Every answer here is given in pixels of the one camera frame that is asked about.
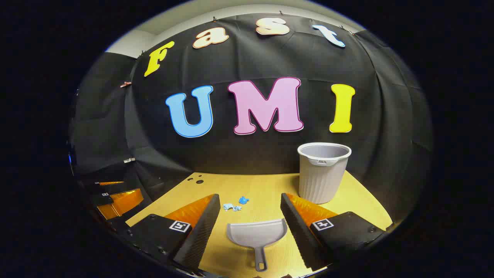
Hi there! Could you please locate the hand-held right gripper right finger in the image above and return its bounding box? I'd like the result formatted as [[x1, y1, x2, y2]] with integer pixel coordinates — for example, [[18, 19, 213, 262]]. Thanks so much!
[[280, 192, 386, 272]]

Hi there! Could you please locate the yellow wooden desktop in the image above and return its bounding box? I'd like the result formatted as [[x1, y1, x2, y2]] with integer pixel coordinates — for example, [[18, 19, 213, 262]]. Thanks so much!
[[125, 172, 393, 278]]

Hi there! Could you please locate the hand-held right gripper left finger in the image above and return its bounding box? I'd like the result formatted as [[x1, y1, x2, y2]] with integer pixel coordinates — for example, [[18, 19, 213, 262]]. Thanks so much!
[[125, 193, 221, 273]]

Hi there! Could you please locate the grey ribbed garbage bin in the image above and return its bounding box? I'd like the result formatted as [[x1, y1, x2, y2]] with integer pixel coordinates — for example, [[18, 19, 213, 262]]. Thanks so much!
[[297, 142, 352, 204]]

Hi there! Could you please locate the grey plastic dustpan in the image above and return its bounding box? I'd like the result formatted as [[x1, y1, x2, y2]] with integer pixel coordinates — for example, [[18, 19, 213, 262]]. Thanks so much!
[[226, 218, 288, 272]]

